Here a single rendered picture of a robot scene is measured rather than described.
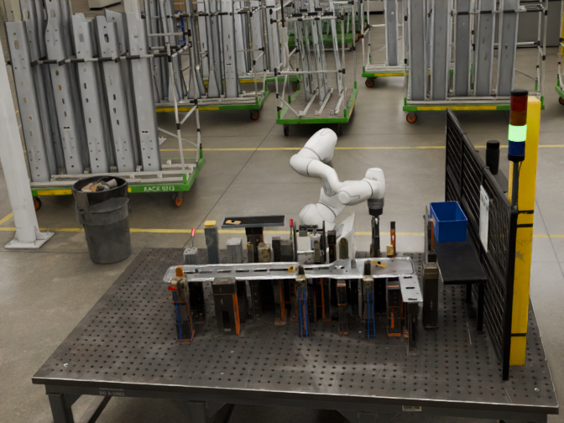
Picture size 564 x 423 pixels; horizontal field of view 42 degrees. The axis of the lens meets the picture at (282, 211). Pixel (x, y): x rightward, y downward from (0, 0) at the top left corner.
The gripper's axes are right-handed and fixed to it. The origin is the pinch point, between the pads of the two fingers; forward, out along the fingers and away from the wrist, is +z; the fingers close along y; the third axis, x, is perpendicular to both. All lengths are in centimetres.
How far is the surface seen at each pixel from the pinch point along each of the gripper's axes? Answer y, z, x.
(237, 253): -12, 9, -77
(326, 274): 7.4, 14.5, -27.1
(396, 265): 0.0, 14.5, 10.7
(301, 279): 21.2, 10.1, -40.0
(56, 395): 51, 58, -169
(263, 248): -12, 7, -62
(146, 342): 22, 45, -127
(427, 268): 16.3, 8.5, 25.3
